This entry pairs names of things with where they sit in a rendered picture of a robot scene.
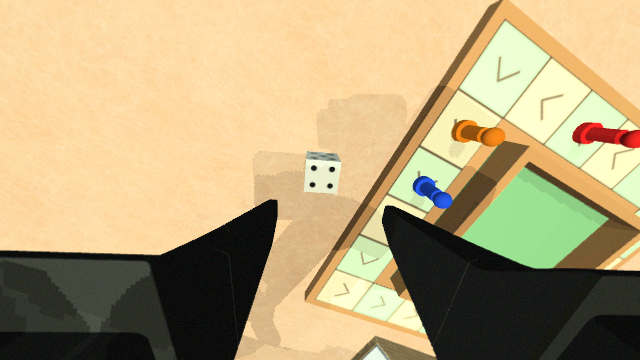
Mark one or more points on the white die with black pips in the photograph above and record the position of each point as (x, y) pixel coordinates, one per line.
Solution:
(322, 172)

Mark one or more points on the red game pawn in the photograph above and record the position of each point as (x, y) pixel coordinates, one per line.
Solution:
(590, 132)

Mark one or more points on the blue game pawn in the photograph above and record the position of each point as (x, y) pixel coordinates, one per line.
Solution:
(425, 186)

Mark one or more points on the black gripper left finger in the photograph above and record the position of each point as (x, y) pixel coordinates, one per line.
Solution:
(192, 302)

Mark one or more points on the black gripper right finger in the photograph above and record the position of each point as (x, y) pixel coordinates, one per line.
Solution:
(475, 304)

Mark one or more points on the orange pawn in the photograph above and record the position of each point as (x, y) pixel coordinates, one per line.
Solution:
(467, 130)

